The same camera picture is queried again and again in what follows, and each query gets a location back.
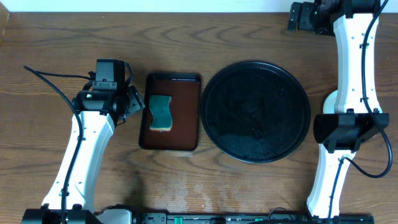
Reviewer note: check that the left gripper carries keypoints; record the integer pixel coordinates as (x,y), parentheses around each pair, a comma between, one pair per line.
(135,101)

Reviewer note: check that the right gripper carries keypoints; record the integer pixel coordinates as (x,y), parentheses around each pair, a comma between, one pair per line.
(306,21)

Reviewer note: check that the green yellow sponge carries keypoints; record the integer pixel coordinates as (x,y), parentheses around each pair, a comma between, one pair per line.
(159,106)

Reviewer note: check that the rectangular brown water tray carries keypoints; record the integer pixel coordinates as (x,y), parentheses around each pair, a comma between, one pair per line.
(184,91)

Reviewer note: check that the light green plate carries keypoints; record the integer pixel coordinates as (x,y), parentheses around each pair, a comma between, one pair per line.
(329,103)

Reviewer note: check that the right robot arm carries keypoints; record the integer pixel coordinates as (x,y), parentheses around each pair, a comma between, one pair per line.
(352,114)

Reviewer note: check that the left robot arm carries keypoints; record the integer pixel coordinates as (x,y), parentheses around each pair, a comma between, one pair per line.
(71,197)

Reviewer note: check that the round black tray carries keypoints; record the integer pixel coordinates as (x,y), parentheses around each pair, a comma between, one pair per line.
(255,111)

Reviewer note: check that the cardboard box corner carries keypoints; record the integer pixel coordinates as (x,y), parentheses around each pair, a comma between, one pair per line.
(4,20)

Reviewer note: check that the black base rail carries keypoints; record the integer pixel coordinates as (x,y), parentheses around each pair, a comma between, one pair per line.
(275,218)

